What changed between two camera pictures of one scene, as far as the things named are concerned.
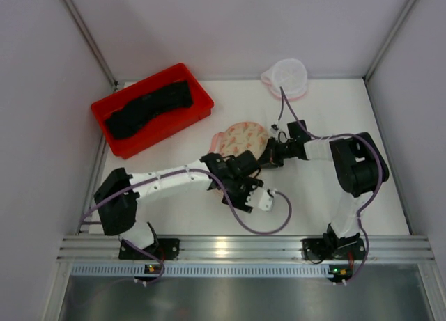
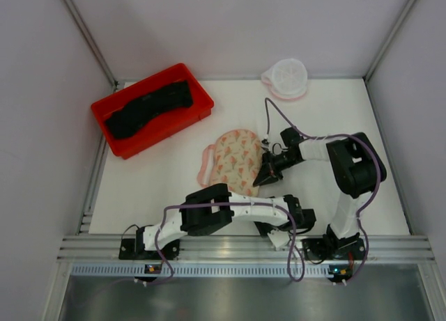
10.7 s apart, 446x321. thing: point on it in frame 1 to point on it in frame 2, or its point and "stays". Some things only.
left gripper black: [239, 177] to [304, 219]
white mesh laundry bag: [290, 74] stays
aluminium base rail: [249, 248] stays
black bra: [126, 121] stays
